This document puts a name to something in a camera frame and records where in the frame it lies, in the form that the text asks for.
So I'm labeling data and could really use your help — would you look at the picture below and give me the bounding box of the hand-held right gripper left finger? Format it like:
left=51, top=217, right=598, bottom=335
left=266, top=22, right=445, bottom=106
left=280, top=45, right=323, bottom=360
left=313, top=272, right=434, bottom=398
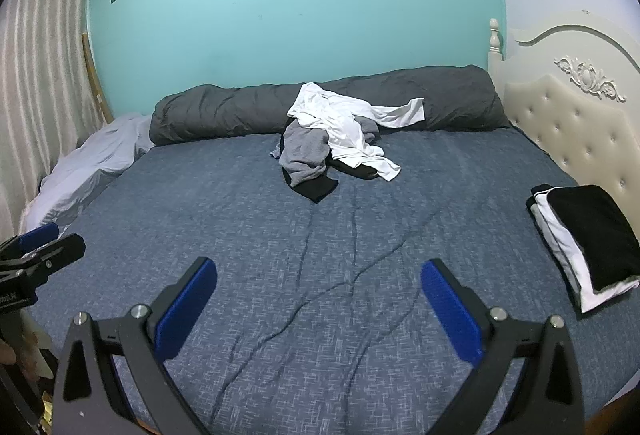
left=52, top=256, right=218, bottom=435

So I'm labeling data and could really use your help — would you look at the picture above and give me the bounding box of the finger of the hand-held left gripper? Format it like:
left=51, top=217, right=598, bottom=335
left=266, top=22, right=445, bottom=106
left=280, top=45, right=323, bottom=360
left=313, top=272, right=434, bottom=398
left=20, top=233, right=86, bottom=287
left=0, top=222, right=60, bottom=261

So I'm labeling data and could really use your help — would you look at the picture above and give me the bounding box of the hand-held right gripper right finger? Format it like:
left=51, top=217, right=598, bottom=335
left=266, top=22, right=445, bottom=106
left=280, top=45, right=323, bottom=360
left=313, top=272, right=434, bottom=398
left=421, top=259, right=586, bottom=435

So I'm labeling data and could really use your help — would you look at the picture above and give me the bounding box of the white long-sleeve shirt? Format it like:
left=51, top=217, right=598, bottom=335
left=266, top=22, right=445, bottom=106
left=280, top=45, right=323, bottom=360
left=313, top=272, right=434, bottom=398
left=286, top=82, right=426, bottom=182

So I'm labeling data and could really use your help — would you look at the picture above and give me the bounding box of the pale lilac sheet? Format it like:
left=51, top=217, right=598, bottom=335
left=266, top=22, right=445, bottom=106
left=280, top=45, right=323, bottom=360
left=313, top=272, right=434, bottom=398
left=20, top=112, right=156, bottom=236

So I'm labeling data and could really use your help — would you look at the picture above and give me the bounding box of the folded black and white garment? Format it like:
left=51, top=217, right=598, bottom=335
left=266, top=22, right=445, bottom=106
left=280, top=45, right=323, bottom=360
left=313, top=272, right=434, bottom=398
left=525, top=184, right=640, bottom=314

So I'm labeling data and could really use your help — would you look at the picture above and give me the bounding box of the striped beige curtain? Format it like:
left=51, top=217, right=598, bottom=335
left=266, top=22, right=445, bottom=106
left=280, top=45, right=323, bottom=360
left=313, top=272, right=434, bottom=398
left=0, top=0, right=108, bottom=236

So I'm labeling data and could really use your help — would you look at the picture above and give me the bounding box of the wooden strip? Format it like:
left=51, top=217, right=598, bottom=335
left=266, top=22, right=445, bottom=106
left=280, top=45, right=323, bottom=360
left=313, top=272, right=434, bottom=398
left=81, top=32, right=115, bottom=123

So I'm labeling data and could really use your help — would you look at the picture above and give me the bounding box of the crumpled grey garment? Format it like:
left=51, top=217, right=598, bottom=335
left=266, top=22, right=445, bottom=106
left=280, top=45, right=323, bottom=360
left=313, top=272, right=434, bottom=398
left=272, top=117, right=381, bottom=188

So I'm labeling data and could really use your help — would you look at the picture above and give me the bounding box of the rolled dark grey duvet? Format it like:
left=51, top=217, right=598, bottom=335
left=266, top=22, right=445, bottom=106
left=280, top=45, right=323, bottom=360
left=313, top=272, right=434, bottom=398
left=149, top=64, right=511, bottom=146

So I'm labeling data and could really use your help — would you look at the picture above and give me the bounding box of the cream tufted headboard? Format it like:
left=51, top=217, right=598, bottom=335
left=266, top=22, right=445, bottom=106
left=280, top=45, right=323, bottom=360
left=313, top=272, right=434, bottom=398
left=487, top=10, right=640, bottom=246

